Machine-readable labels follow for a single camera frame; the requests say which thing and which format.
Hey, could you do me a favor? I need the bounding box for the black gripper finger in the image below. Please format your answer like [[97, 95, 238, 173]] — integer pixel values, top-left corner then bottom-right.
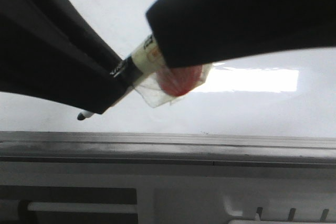
[[146, 0, 335, 68], [1, 0, 126, 114]]

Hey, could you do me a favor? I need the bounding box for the black and white whiteboard marker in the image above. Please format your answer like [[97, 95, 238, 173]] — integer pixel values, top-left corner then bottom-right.
[[77, 33, 211, 121]]

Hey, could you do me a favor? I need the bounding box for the white plastic tray under whiteboard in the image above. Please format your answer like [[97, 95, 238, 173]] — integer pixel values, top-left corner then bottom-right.
[[1, 162, 335, 223]]

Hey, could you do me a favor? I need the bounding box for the white whiteboard with aluminium frame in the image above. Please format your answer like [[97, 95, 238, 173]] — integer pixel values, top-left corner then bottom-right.
[[1, 0, 335, 166]]

